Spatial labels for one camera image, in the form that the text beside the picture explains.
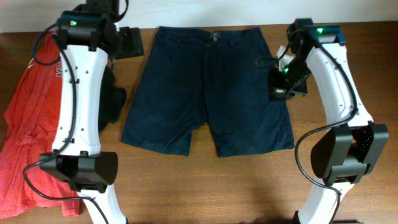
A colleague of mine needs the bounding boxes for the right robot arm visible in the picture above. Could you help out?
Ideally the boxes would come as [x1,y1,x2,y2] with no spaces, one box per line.
[269,18,389,224]

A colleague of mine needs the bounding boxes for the black garment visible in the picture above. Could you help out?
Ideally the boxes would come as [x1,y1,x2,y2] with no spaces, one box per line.
[98,67,127,132]

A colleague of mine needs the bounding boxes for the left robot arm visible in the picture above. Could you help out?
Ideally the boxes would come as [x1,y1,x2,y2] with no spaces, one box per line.
[36,0,144,223]

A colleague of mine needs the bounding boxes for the navy blue shorts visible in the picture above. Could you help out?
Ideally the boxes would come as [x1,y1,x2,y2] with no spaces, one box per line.
[121,27,295,157]

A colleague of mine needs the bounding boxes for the red mesh t-shirt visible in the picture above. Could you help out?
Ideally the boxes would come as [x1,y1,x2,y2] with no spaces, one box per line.
[1,35,80,218]

